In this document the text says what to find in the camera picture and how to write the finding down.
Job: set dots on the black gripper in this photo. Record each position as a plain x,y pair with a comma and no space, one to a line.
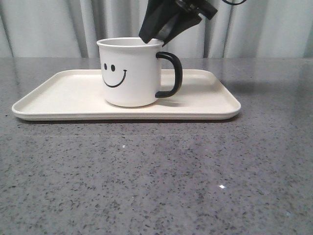
164,21

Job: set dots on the white smiley mug black handle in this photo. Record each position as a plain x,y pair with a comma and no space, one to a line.
131,71

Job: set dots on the cream rectangular plastic tray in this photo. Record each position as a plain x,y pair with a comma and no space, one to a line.
79,95

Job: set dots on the pale grey pleated curtain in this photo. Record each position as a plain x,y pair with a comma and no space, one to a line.
71,28

